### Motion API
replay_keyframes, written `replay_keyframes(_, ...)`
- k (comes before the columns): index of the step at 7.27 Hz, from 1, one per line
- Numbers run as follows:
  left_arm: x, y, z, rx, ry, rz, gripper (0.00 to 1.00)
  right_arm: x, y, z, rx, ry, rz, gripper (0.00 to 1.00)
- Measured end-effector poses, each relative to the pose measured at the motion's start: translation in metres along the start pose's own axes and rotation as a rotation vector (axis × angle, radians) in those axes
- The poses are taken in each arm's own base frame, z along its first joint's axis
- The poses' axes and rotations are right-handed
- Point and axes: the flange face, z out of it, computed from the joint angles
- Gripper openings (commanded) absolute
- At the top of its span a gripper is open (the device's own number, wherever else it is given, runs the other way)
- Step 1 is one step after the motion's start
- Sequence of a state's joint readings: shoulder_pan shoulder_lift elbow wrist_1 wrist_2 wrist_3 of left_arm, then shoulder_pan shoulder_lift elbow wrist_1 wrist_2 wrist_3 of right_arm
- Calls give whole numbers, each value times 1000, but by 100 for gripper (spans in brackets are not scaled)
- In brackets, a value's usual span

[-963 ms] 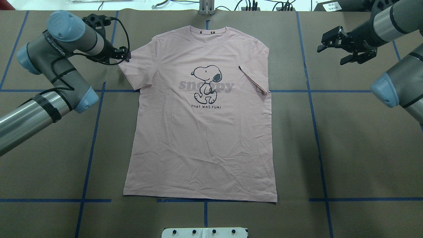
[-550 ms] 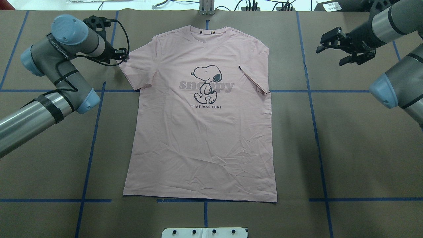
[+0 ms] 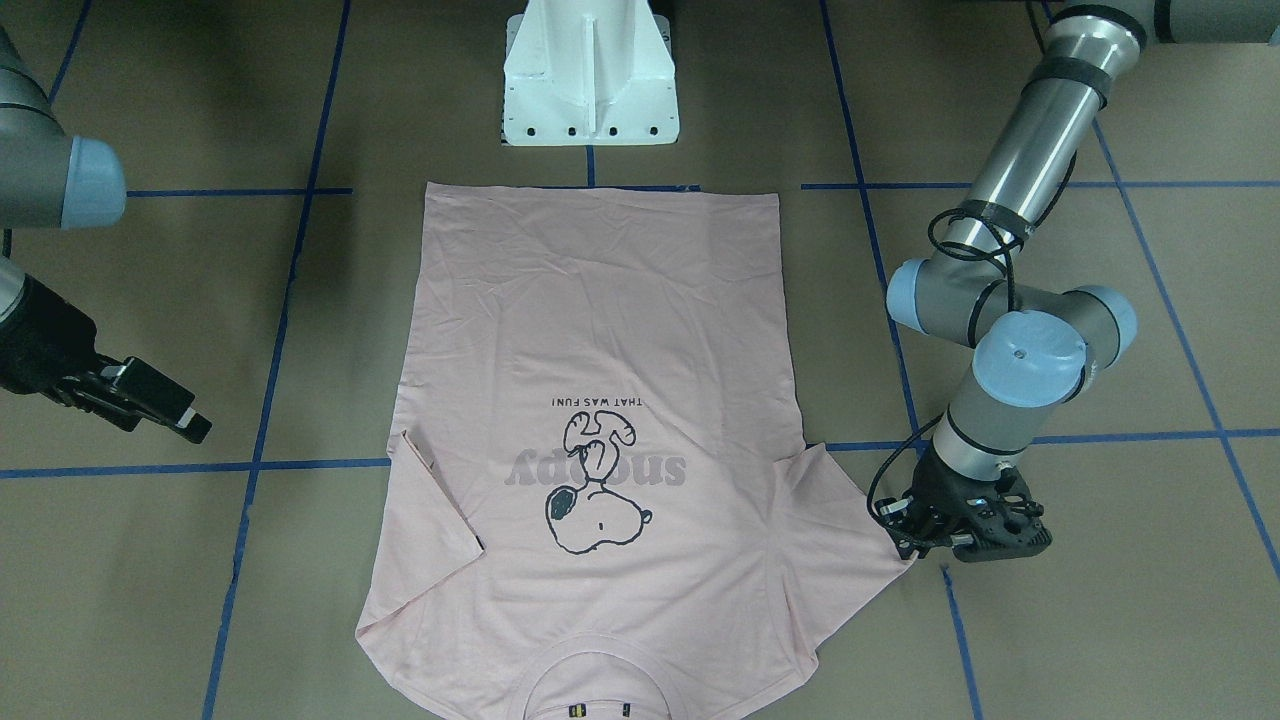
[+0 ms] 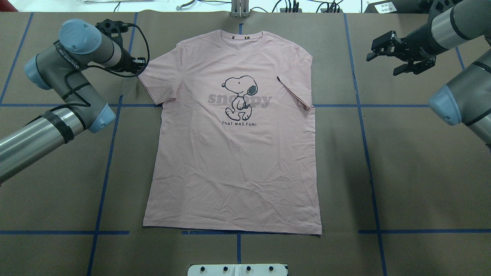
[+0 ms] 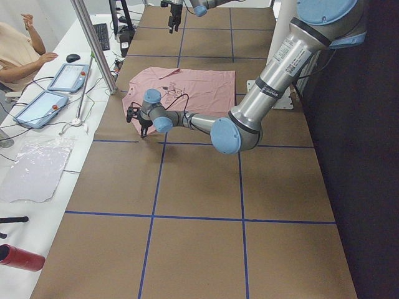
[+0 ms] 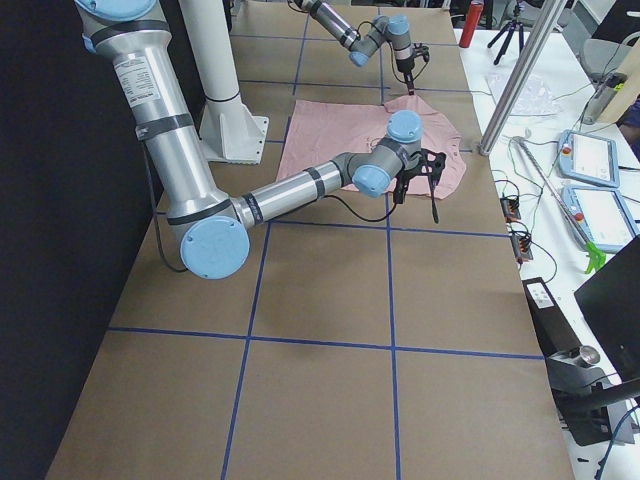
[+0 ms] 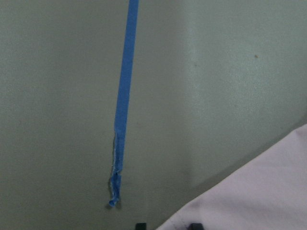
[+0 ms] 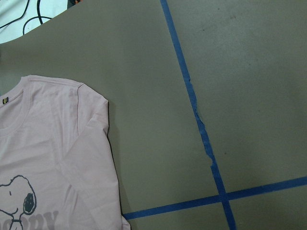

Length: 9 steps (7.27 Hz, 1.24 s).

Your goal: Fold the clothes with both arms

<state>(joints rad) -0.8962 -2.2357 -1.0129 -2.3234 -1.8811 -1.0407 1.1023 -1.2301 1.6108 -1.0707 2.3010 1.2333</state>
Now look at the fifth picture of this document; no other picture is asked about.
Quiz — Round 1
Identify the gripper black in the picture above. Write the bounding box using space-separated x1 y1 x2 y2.
168 0 182 34
138 109 153 138

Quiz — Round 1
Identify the aluminium frame post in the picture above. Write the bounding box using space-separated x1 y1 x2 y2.
71 0 117 95

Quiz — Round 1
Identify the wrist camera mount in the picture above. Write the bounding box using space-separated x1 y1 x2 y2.
126 106 140 123

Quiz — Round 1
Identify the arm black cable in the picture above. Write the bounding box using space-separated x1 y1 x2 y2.
130 93 191 125

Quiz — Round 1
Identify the red bottle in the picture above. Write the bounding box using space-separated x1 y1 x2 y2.
1 244 46 272

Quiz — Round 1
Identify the black box with label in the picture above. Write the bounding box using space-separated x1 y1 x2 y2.
119 26 135 57

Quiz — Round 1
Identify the clear plastic bag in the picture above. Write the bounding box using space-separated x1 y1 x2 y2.
1 136 75 203

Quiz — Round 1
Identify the pink Snoopy t-shirt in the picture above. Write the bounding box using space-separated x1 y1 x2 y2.
122 67 235 118

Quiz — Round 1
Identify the upper teach pendant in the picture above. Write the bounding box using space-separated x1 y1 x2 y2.
47 64 89 92

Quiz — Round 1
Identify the seated person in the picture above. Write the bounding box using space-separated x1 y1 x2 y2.
1 14 58 92

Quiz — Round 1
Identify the lower teach pendant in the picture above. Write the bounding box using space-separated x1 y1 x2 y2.
13 90 69 129

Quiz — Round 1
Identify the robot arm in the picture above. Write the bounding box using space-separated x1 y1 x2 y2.
160 0 233 34
127 1 368 154

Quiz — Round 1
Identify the black tripod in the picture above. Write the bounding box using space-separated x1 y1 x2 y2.
0 216 29 224

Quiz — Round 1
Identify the black computer mouse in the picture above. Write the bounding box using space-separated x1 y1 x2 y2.
65 54 80 63

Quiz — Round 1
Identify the black keyboard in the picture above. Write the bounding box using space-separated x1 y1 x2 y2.
93 23 110 51

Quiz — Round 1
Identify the teach pendant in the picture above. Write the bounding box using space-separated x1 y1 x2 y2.
13 90 69 129
47 64 89 92

